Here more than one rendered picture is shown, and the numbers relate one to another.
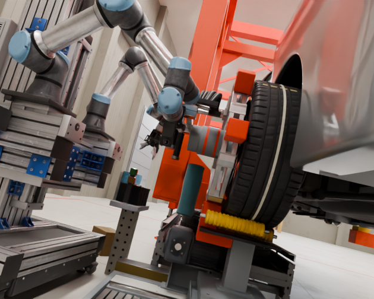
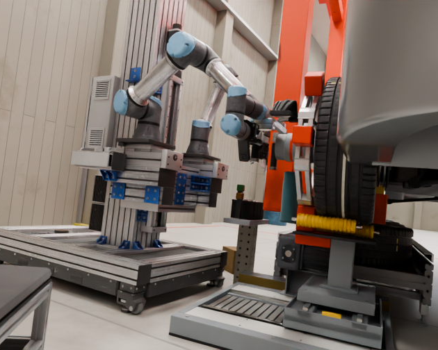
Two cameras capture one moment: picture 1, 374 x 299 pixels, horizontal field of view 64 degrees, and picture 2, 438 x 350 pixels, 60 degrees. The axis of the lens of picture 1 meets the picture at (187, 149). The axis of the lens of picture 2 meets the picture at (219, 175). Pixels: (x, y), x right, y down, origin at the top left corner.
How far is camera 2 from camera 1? 55 cm
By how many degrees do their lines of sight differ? 20
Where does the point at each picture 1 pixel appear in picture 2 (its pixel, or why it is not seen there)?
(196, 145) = (283, 153)
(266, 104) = (330, 105)
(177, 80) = (233, 107)
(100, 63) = not seen: hidden behind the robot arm
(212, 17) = (297, 11)
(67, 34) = (151, 84)
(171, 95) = (229, 121)
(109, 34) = (221, 37)
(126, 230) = (245, 245)
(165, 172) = (272, 183)
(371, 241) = not seen: outside the picture
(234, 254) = (334, 253)
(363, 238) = not seen: outside the picture
